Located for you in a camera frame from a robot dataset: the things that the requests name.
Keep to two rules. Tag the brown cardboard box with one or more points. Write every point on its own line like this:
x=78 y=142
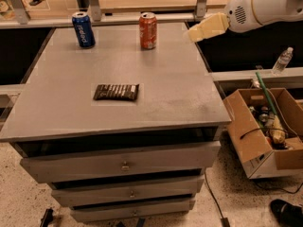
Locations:
x=257 y=154

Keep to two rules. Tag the red coke can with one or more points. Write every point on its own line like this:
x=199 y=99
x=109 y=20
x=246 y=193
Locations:
x=148 y=30

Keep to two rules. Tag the clear plastic water bottle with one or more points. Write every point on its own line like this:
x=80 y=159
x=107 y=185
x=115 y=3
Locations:
x=282 y=61

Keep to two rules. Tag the green stick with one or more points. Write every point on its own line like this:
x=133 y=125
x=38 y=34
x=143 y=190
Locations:
x=265 y=91

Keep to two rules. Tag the bottom grey drawer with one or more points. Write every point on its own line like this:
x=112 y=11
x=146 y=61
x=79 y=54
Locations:
x=133 y=210

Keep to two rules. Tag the black object on floor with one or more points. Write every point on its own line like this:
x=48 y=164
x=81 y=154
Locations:
x=47 y=218

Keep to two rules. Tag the blue pepsi can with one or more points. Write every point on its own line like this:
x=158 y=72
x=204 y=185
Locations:
x=82 y=25

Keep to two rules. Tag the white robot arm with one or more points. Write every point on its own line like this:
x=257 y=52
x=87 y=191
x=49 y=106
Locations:
x=271 y=11

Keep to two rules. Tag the dark chocolate bar wrapper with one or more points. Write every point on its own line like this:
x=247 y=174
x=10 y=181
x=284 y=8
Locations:
x=116 y=92

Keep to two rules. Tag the grey drawer cabinet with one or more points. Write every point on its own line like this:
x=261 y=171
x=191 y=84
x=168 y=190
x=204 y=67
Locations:
x=177 y=101

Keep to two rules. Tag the top grey drawer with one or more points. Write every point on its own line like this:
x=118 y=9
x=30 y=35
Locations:
x=120 y=162

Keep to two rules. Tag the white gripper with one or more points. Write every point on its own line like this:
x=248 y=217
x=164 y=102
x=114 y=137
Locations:
x=240 y=13

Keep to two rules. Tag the black shoe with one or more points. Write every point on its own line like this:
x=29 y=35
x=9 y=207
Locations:
x=286 y=214

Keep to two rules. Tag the grey drawer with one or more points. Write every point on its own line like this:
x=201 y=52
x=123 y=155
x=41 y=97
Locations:
x=120 y=162
x=132 y=191
x=133 y=210

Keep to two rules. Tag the middle grey drawer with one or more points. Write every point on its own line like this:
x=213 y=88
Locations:
x=132 y=191

